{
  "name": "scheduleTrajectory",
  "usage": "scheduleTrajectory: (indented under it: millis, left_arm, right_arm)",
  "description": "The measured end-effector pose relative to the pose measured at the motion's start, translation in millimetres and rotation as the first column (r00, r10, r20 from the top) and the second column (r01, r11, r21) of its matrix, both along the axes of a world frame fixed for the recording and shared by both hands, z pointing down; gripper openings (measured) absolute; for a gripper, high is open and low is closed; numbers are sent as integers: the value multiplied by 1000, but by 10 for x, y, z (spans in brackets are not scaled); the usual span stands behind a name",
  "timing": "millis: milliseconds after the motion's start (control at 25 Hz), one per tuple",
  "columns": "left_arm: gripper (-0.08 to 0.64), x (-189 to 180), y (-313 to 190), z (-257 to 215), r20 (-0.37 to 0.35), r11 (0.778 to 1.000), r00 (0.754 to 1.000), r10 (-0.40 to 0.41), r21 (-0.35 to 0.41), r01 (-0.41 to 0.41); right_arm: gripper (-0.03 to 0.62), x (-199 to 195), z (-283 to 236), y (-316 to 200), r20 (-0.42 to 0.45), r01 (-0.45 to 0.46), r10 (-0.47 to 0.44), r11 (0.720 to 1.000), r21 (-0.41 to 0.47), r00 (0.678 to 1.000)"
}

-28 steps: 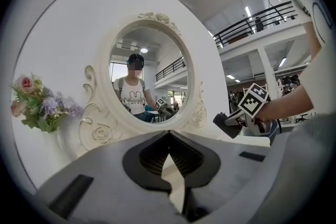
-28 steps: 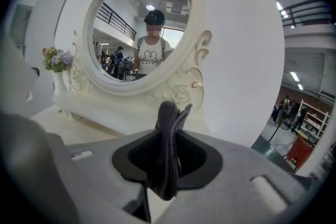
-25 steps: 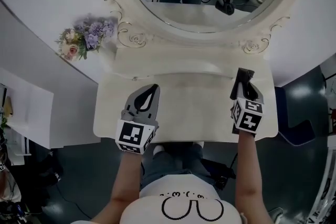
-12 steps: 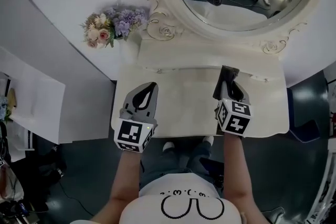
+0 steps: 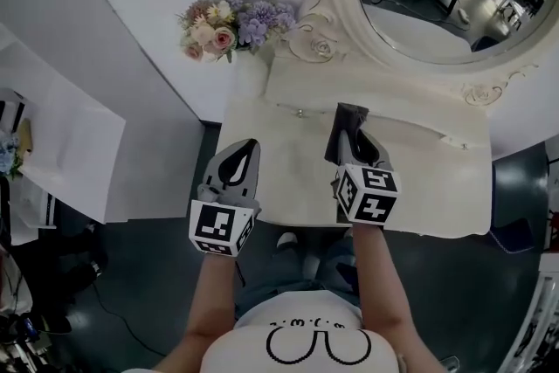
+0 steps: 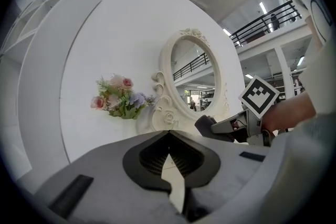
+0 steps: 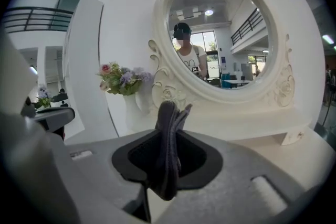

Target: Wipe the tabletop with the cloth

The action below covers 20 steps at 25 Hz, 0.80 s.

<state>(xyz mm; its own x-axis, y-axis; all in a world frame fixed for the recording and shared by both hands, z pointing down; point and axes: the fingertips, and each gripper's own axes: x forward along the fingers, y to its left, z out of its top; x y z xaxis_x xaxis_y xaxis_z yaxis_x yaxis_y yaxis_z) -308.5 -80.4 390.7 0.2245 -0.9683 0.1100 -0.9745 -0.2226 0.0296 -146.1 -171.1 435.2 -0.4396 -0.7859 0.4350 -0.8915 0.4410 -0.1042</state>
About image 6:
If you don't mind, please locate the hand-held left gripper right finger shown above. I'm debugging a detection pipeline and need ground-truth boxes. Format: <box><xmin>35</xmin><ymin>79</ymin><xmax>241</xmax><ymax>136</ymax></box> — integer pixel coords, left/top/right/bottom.
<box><xmin>167</xmin><ymin>130</ymin><xmax>287</xmax><ymax>224</ymax></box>

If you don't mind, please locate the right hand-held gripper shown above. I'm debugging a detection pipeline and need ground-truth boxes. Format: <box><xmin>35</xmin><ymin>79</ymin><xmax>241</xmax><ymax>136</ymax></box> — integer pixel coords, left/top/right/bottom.
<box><xmin>194</xmin><ymin>74</ymin><xmax>280</xmax><ymax>147</ymax></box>

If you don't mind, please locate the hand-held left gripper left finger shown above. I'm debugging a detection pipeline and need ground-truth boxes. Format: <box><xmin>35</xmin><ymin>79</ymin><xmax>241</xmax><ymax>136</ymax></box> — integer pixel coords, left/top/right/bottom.
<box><xmin>33</xmin><ymin>130</ymin><xmax>173</xmax><ymax>224</ymax></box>

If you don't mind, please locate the person's right forearm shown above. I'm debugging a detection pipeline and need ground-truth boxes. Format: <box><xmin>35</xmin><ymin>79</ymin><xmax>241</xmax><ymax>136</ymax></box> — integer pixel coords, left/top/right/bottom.
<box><xmin>261</xmin><ymin>91</ymin><xmax>319</xmax><ymax>136</ymax></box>

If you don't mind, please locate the ornate white oval mirror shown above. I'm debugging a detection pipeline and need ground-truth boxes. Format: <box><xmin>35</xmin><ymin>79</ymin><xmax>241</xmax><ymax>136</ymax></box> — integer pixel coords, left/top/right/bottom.
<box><xmin>135</xmin><ymin>28</ymin><xmax>230</xmax><ymax>137</ymax></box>

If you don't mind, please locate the pink and purple flower bouquet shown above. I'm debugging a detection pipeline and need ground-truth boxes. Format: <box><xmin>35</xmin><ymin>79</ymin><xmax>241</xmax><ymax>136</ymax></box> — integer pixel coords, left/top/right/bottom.
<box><xmin>90</xmin><ymin>73</ymin><xmax>157</xmax><ymax>120</ymax></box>

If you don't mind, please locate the black balcony railing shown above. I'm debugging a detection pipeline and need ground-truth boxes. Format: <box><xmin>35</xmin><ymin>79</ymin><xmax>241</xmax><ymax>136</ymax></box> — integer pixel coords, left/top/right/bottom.
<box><xmin>229</xmin><ymin>0</ymin><xmax>303</xmax><ymax>48</ymax></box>

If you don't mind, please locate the white shelf unit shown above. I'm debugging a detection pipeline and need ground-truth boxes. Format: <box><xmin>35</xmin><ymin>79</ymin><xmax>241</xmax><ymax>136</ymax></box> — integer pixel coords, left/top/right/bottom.
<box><xmin>0</xmin><ymin>0</ymin><xmax>103</xmax><ymax>66</ymax></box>

